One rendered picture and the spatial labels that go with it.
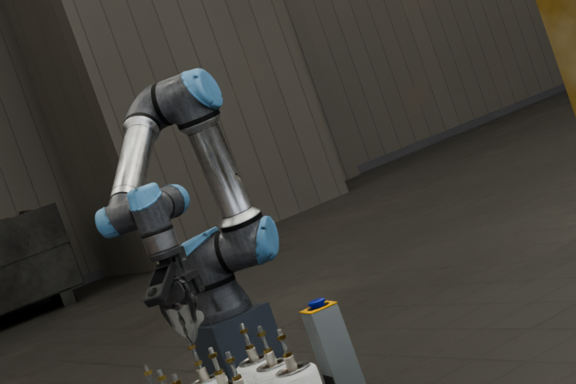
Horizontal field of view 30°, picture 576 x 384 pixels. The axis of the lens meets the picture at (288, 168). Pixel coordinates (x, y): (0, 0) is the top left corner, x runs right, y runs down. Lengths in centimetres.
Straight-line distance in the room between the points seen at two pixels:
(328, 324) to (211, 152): 59
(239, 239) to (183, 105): 37
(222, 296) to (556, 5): 268
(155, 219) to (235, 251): 47
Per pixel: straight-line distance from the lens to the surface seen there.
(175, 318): 241
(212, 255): 282
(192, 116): 273
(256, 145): 842
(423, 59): 1102
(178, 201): 246
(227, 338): 282
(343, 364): 247
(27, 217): 784
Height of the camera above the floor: 74
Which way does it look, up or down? 3 degrees down
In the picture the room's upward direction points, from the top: 20 degrees counter-clockwise
